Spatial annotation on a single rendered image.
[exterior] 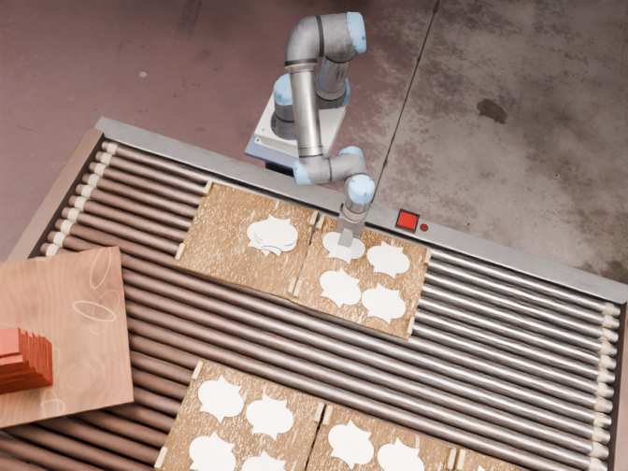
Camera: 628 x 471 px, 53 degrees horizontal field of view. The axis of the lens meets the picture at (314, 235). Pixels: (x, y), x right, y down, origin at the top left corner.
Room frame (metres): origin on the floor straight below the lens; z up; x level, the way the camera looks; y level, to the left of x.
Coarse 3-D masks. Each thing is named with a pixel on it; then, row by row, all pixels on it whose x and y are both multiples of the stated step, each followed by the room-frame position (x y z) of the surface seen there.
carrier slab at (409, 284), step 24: (312, 240) 1.01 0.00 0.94; (384, 240) 1.07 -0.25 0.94; (312, 264) 0.92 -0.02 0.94; (336, 264) 0.94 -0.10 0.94; (360, 264) 0.95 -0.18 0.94; (312, 288) 0.83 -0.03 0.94; (360, 288) 0.87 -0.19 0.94; (408, 288) 0.91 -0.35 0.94; (336, 312) 0.76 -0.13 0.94; (360, 312) 0.78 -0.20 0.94; (408, 312) 0.82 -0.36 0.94; (408, 336) 0.73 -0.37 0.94
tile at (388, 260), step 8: (376, 248) 1.03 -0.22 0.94; (384, 248) 1.03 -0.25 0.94; (392, 248) 1.04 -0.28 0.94; (400, 248) 1.05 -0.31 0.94; (368, 256) 0.99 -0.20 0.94; (376, 256) 0.99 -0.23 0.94; (384, 256) 1.00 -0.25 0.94; (392, 256) 1.01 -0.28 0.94; (400, 256) 1.01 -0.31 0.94; (376, 264) 0.96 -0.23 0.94; (384, 264) 0.97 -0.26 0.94; (392, 264) 0.98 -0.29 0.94; (400, 264) 0.98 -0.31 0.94; (408, 264) 0.99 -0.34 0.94; (376, 272) 0.94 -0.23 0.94; (384, 272) 0.94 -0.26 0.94; (392, 272) 0.95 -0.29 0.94; (400, 272) 0.95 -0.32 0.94
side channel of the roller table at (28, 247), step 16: (80, 144) 1.19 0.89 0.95; (96, 144) 1.20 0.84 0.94; (80, 160) 1.12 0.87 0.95; (64, 176) 1.05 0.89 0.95; (80, 176) 1.07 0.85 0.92; (64, 192) 0.99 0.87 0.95; (48, 208) 0.91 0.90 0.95; (32, 224) 0.84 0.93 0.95; (48, 224) 0.85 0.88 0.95; (32, 240) 0.78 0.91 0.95; (16, 256) 0.72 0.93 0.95; (32, 256) 0.74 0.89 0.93
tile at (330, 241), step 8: (328, 240) 1.02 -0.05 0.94; (336, 240) 1.02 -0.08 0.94; (352, 240) 1.04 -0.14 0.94; (360, 240) 1.04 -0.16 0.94; (328, 248) 0.99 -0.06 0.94; (336, 248) 0.99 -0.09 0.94; (344, 248) 1.00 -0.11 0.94; (352, 248) 1.01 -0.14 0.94; (360, 248) 1.01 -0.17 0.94; (336, 256) 0.96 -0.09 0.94; (344, 256) 0.97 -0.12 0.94; (352, 256) 0.98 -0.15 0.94; (360, 256) 0.98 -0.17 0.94
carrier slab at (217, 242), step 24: (216, 192) 1.12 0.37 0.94; (240, 192) 1.14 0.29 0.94; (216, 216) 1.02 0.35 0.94; (240, 216) 1.04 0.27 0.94; (264, 216) 1.06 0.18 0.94; (288, 216) 1.08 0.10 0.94; (192, 240) 0.91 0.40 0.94; (216, 240) 0.93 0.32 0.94; (240, 240) 0.95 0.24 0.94; (192, 264) 0.82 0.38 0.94; (216, 264) 0.84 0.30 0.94; (240, 264) 0.86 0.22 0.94; (264, 264) 0.88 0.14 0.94; (288, 264) 0.90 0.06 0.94; (264, 288) 0.80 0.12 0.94
